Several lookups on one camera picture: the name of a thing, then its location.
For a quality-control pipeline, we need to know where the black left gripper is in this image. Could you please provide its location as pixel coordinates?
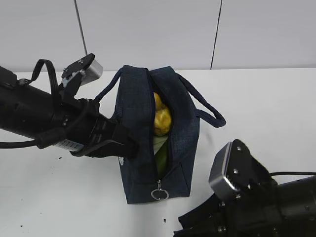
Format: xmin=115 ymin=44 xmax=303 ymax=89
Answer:
xmin=54 ymin=99 xmax=138 ymax=158

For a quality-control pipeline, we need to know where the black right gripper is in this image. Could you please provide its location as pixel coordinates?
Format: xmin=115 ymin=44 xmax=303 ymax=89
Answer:
xmin=173 ymin=194 xmax=284 ymax=237

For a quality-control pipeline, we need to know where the dark blue lunch bag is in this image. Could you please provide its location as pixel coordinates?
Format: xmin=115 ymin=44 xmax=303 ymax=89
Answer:
xmin=96 ymin=66 xmax=226 ymax=204

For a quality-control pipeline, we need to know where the green lidded glass container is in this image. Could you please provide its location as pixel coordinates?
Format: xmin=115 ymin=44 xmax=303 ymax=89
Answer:
xmin=153 ymin=135 xmax=168 ymax=154

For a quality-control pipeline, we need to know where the green cucumber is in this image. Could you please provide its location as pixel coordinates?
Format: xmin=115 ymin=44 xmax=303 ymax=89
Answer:
xmin=155 ymin=141 xmax=169 ymax=178

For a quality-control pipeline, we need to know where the yellow pear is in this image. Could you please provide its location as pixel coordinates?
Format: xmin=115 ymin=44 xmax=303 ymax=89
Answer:
xmin=154 ymin=92 xmax=172 ymax=136

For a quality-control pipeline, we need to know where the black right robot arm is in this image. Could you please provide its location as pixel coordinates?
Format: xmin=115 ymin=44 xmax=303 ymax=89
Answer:
xmin=173 ymin=176 xmax=316 ymax=237

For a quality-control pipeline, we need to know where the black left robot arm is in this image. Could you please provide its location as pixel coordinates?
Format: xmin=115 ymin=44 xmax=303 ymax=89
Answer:
xmin=0 ymin=68 xmax=138 ymax=158

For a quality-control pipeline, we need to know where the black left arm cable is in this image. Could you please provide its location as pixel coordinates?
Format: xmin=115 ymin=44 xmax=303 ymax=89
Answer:
xmin=0 ymin=58 xmax=99 ymax=150

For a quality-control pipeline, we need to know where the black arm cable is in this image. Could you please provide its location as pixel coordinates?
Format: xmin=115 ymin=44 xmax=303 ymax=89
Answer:
xmin=0 ymin=58 xmax=99 ymax=150
xmin=268 ymin=171 xmax=316 ymax=178

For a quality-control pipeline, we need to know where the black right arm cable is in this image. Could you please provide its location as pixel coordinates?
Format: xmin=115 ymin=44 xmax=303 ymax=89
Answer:
xmin=268 ymin=171 xmax=316 ymax=178

